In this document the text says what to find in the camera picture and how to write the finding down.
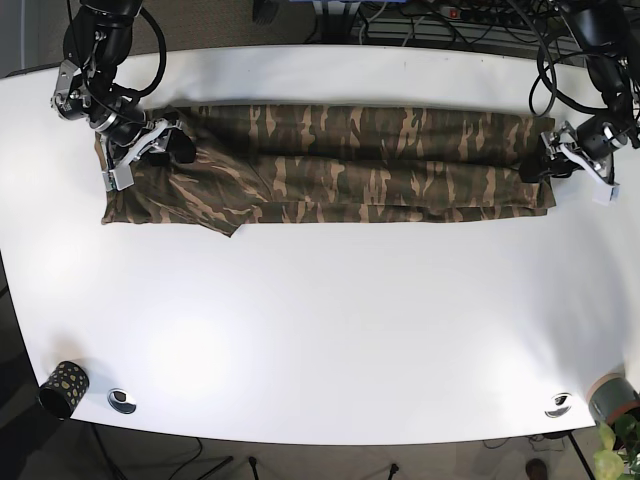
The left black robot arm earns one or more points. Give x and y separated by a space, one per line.
600 33

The green potted plant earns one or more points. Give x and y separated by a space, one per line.
618 456

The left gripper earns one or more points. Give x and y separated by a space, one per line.
589 148

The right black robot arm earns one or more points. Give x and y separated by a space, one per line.
97 41

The table cable grommet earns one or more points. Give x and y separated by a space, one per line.
559 405
121 401

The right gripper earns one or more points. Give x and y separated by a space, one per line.
164 142

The grey tape roll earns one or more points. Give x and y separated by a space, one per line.
611 397

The left table cable grommet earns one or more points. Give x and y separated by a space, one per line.
121 401

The camouflage pattern T-shirt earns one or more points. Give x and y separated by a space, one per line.
339 164

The black gold-dotted cup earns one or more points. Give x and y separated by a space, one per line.
62 392

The right table cable grommet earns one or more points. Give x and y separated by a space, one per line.
559 405

